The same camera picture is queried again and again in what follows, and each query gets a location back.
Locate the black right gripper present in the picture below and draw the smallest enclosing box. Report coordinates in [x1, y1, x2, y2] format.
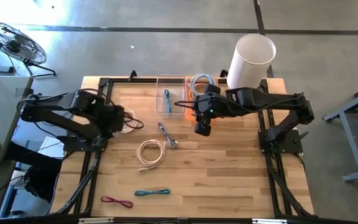
[193, 83, 229, 137]

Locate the white cable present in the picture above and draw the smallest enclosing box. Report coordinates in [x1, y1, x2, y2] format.
[118, 107, 140, 134]

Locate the light blue ethernet cable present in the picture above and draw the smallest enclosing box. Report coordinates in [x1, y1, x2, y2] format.
[190, 73, 217, 100]

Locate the teal cable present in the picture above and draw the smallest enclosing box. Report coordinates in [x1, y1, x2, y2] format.
[163, 88, 172, 114]
[134, 189, 171, 197]

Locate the grey braided USB cable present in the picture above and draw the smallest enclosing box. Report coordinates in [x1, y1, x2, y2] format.
[157, 122, 178, 149]

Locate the red cable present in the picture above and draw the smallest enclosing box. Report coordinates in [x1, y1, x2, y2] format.
[100, 195, 134, 209]

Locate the orange plastic bin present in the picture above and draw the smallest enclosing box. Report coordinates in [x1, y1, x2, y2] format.
[184, 76, 222, 121]

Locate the clear plastic bin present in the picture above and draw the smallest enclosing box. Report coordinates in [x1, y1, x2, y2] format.
[155, 76, 186, 119]

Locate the white shade lamp wooden base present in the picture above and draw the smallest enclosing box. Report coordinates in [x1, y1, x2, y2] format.
[226, 33, 277, 91]

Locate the black bag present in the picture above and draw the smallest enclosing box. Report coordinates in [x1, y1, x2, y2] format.
[6, 141, 65, 203]

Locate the black floor fan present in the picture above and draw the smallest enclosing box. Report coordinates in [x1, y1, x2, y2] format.
[0, 21, 57, 78]

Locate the black aluminium frame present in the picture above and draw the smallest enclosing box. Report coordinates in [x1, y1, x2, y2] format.
[54, 70, 315, 224]

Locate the silver metal bracket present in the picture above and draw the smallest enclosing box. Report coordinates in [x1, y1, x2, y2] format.
[78, 217, 114, 224]
[252, 218, 288, 224]

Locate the grey metal table frame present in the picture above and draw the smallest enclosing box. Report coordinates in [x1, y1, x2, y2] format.
[323, 79, 358, 183]

